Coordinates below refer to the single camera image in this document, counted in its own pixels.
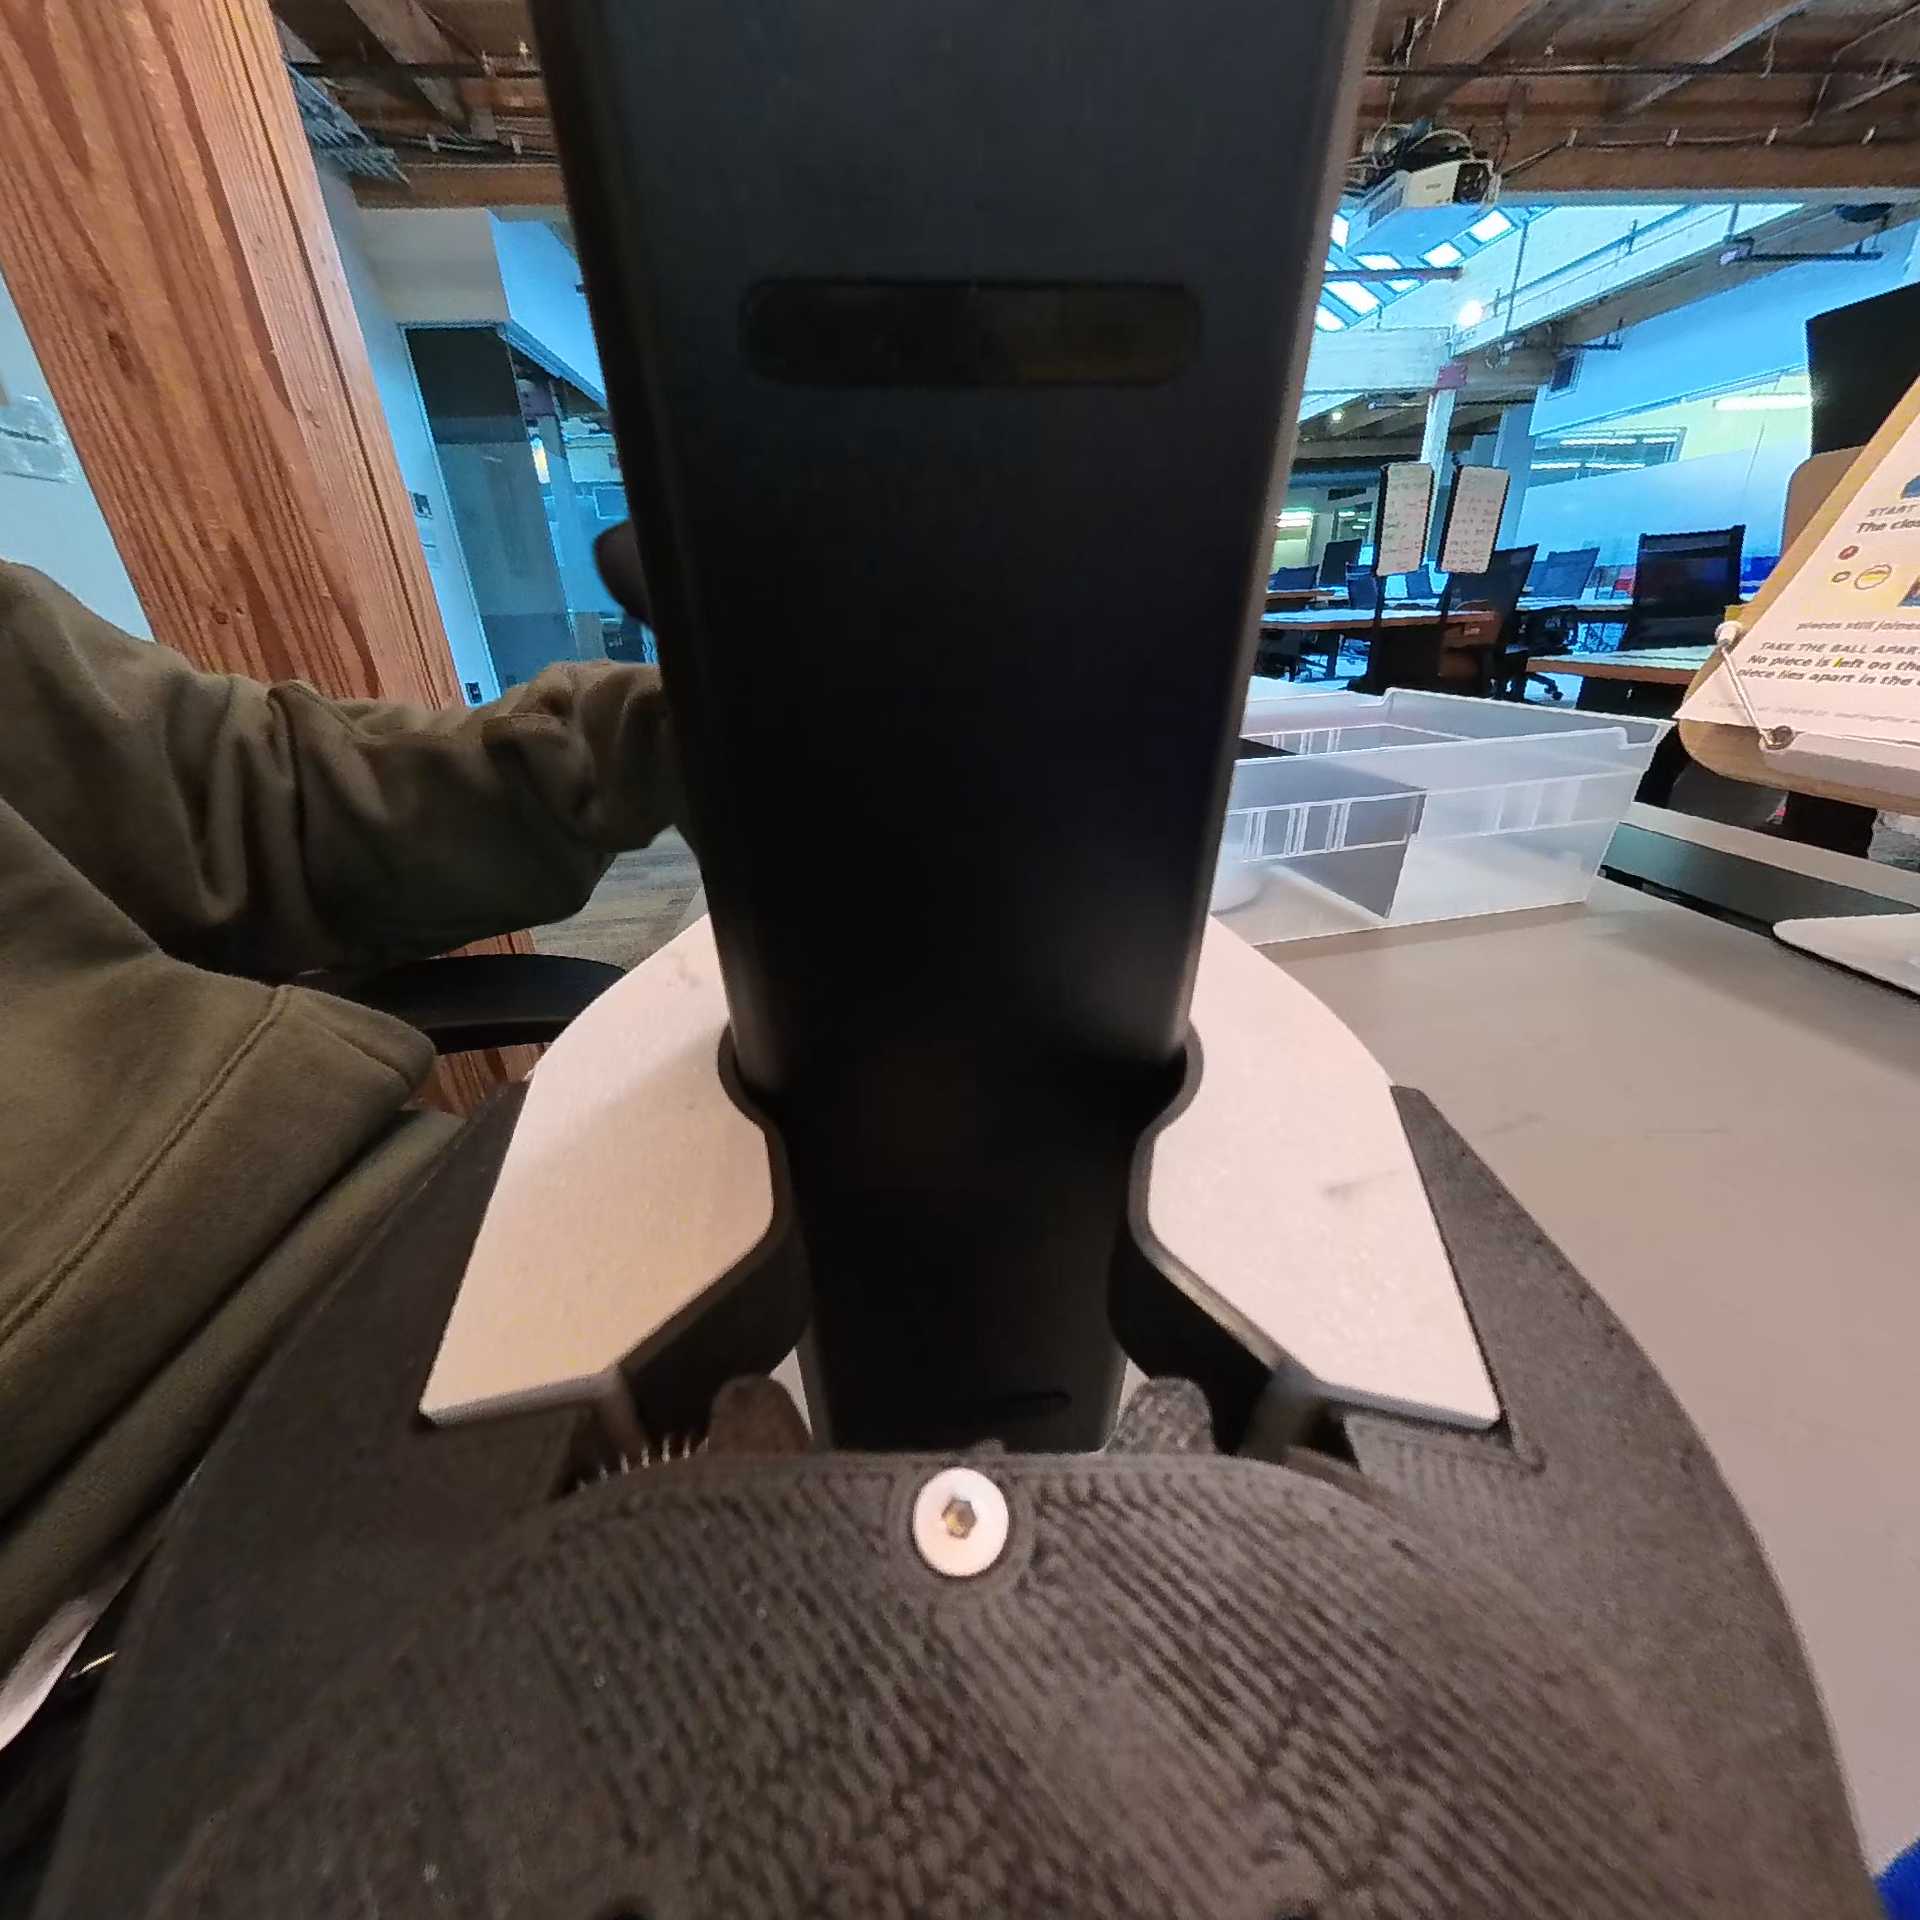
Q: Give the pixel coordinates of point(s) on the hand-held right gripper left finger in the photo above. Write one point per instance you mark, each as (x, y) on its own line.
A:
(599, 1201)

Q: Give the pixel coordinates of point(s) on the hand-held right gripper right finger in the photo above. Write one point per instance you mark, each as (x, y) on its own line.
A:
(1307, 1201)

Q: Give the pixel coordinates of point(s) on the person's left forearm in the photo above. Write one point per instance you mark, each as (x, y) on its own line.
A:
(375, 810)

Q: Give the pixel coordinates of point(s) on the grey desk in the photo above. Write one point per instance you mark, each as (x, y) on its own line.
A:
(1651, 1171)

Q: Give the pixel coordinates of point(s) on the wooden office desk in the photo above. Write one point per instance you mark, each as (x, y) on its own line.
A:
(1621, 664)

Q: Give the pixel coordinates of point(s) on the black chair armrest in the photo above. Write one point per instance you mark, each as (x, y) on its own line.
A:
(495, 998)

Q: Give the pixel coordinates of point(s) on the clear plastic bin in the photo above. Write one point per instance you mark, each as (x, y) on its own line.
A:
(1501, 810)

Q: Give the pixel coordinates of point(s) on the person's green hoodie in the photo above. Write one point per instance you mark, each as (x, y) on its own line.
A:
(149, 1171)

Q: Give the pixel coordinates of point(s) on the wooden pillar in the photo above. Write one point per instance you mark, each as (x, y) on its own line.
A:
(182, 299)

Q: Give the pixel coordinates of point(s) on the black office chair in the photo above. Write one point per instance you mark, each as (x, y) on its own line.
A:
(1687, 585)
(1493, 616)

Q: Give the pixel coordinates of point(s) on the white board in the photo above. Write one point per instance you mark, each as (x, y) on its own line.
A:
(1476, 519)
(1407, 518)

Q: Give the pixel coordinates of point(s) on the clipboard with instruction sheet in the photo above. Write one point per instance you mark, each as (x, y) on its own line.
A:
(1829, 645)

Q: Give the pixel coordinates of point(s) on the wooden card stand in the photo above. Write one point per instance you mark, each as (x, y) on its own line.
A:
(1810, 495)

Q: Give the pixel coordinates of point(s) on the ceiling projector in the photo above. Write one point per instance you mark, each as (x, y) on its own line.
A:
(1426, 183)

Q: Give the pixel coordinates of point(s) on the black monitor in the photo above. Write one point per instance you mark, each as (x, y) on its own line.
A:
(1869, 369)

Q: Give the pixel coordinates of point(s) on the white wall notice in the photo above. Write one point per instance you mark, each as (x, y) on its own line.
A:
(33, 437)

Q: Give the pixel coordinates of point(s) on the white flat base plate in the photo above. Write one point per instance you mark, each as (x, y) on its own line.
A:
(1861, 949)

